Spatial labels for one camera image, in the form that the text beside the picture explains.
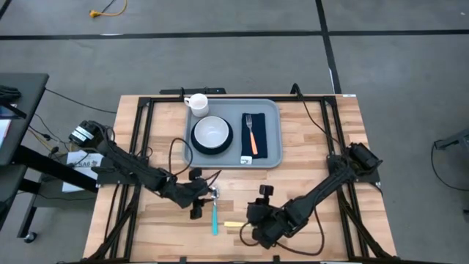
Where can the grey stand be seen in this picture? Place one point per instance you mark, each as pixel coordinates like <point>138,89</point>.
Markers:
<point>454,141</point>

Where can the black desk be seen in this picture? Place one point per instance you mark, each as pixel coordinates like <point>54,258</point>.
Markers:
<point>25,95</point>

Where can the black bundle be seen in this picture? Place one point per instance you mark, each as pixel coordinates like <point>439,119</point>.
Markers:
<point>8,94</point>

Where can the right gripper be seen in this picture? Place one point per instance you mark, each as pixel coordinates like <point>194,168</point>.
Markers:
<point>267,220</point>

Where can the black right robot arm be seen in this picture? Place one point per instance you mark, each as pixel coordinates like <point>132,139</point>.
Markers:
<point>322,190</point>

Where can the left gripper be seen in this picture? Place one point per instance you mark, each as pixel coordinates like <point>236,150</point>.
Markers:
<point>187,192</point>

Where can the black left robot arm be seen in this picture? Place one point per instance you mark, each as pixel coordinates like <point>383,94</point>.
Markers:
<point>128,165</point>

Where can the dark teal plate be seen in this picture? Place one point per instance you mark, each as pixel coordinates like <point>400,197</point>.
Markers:
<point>212,151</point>

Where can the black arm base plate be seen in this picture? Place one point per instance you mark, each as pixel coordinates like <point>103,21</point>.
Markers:
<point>110,178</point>
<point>366,176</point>

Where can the white mug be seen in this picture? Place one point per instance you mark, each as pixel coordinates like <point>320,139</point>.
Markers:
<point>199,104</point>

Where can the black aluminium table frame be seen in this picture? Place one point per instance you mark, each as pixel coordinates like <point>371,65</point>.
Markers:
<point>308,98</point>

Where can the white paper sheet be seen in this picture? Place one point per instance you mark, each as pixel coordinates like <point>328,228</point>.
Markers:
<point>86,165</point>

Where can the white ceramic bowl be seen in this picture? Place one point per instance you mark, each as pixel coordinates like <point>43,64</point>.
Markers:
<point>211,132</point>

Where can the black power strip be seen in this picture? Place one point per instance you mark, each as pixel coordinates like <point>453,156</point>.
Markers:
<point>205,90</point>

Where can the dark navy cloth napkin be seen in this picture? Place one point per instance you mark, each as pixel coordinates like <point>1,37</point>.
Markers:
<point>260,135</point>

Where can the black table clamp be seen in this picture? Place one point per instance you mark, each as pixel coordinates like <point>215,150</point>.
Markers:
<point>276,259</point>
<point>182,260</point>

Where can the grey plastic tray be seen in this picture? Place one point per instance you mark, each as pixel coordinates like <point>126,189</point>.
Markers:
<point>227,106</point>

